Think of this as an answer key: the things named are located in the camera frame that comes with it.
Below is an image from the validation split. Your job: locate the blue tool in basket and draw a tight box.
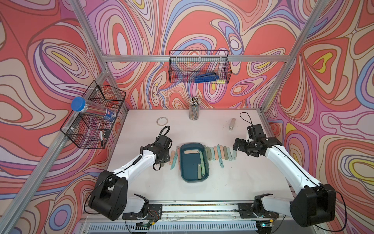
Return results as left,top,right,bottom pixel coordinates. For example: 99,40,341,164
194,73,219,83

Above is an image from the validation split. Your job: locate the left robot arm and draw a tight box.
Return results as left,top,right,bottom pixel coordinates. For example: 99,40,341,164
88,135,172,221

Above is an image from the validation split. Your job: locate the pencil holder cup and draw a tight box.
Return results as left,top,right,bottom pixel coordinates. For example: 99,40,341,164
189,97,200,121

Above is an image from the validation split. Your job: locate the light blue ceramic fruit knife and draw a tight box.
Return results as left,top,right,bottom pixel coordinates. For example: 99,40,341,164
170,151,178,170

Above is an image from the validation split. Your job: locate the pink folding knife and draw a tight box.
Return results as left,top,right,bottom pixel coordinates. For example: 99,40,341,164
213,146,219,160
220,145,225,160
184,150,199,155
169,151,175,165

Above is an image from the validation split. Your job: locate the pink ceramic fruit knife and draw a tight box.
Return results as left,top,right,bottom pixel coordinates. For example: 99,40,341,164
176,146,180,167

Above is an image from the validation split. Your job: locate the black wire basket back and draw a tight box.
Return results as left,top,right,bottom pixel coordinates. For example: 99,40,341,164
168,49,232,84

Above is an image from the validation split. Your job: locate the black wire basket left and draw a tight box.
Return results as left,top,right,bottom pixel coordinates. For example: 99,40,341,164
60,81,126,149

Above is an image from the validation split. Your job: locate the teal plastic storage box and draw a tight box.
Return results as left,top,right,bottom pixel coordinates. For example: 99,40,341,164
180,143,209,183

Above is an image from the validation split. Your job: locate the pale green fruit knife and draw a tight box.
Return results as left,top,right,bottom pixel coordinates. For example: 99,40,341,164
199,151,205,170

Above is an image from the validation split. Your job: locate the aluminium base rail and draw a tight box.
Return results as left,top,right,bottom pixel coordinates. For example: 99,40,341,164
84,200,316,223

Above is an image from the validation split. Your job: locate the light green ceramic fruit knife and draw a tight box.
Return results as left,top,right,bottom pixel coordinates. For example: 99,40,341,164
203,145,208,160

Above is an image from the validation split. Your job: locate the masking tape roll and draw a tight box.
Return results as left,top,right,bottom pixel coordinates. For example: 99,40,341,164
156,117,168,126

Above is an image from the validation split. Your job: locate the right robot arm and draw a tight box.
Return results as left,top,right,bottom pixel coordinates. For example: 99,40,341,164
233,124,337,227

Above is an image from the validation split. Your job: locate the olive green folding knife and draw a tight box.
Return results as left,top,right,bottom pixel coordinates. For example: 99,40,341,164
206,146,212,160

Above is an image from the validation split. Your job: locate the black wire basket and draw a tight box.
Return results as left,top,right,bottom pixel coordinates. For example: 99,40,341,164
60,81,126,149
168,49,232,84

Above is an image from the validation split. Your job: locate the clear bottle blue cap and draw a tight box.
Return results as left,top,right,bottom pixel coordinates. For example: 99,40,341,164
71,97,116,122

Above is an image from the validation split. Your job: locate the light blue sheathed knife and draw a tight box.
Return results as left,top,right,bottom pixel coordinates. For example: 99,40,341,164
227,147,233,161

